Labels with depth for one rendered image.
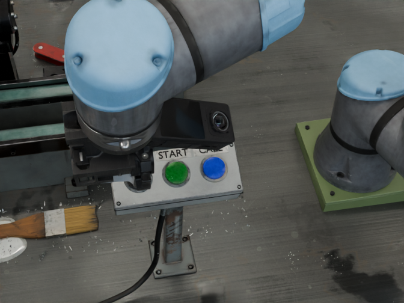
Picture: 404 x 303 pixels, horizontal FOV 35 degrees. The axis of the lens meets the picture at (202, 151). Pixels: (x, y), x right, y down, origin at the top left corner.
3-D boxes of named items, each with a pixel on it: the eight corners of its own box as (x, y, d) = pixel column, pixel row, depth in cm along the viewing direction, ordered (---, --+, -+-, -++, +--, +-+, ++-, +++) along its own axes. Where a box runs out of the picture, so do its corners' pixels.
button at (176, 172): (166, 187, 84) (166, 184, 82) (162, 166, 84) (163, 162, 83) (189, 184, 84) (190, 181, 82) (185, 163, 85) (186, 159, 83)
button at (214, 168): (203, 183, 84) (205, 179, 83) (199, 161, 85) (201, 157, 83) (225, 180, 85) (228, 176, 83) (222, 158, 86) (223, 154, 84)
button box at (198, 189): (114, 216, 86) (113, 208, 81) (107, 166, 88) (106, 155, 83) (238, 199, 88) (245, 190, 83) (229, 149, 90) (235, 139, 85)
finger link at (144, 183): (128, 159, 74) (128, 136, 65) (143, 157, 74) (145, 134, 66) (133, 199, 72) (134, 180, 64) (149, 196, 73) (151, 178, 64)
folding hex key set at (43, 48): (76, 60, 132) (74, 53, 131) (67, 70, 130) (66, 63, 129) (39, 47, 134) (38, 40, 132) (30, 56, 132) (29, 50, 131)
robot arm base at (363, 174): (380, 122, 121) (392, 85, 114) (410, 186, 112) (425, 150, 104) (303, 133, 120) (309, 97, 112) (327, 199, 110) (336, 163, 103)
